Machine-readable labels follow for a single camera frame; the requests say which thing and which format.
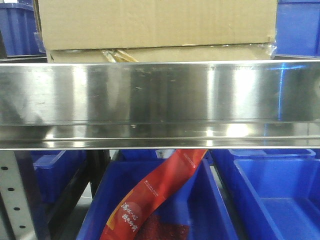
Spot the stainless steel shelf beam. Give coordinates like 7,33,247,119
0,59,320,150

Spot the brown cardboard carton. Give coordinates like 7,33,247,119
33,0,278,63

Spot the red snack bag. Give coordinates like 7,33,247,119
99,149,207,240

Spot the blue bin lower left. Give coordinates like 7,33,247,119
30,150,87,204

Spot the perforated grey shelf upright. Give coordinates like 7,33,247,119
0,150,37,240

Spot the blue bin behind lower middle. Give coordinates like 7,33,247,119
120,149,176,161

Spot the blue bin with red bag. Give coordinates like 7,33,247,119
76,160,238,240

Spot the blue bin upper left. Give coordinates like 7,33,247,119
0,0,46,56

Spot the blue bin upper right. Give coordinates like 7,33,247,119
276,0,320,58

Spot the empty blue bin lower right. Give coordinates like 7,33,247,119
210,148,320,240

